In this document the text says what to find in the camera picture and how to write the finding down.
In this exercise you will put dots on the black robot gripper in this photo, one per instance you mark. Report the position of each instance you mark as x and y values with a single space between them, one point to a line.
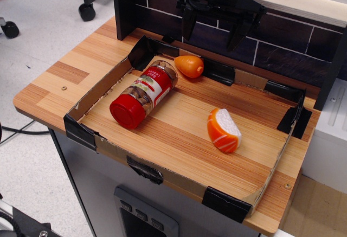
243 15

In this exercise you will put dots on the toy salmon sushi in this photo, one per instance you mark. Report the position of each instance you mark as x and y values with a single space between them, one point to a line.
222 131

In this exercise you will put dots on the orange toy carrot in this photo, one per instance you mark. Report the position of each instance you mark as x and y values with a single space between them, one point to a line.
190 65

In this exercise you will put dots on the grey control panel with buttons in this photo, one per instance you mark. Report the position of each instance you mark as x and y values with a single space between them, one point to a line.
138 218

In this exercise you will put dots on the black caster wheel left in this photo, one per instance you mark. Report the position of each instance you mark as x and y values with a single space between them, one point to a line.
9 28

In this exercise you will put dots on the black metal bracket corner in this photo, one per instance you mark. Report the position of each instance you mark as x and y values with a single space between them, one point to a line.
16 223

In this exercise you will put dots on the basil bottle red lid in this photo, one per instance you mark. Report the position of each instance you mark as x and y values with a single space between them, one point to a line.
136 102

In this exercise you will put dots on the cardboard fence with black tape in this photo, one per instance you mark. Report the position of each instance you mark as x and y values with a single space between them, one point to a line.
171 146

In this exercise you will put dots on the dark brick backsplash panel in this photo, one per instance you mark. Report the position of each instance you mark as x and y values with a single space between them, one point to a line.
304 50

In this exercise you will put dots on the white side cabinet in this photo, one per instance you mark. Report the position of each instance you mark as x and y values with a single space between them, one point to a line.
325 160

